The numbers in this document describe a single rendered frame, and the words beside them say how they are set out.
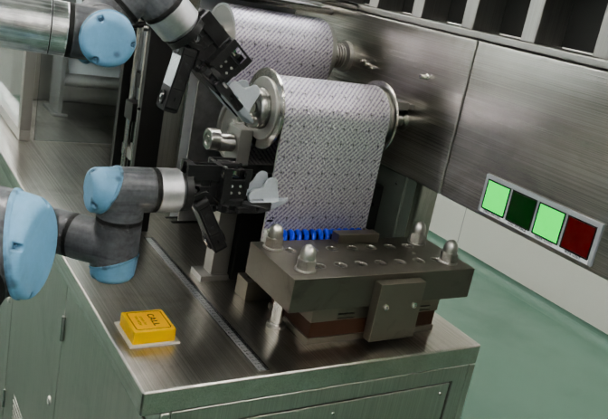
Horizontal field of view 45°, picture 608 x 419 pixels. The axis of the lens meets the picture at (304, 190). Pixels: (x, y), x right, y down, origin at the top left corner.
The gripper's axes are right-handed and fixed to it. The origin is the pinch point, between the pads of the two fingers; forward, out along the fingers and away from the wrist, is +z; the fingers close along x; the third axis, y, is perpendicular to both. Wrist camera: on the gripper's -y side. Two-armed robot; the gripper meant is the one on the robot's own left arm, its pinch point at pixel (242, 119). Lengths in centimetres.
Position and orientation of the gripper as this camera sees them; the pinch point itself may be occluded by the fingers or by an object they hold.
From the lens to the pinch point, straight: 132.5
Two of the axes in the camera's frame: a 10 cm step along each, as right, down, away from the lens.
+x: -5.0, -3.3, 8.0
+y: 6.9, -7.1, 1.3
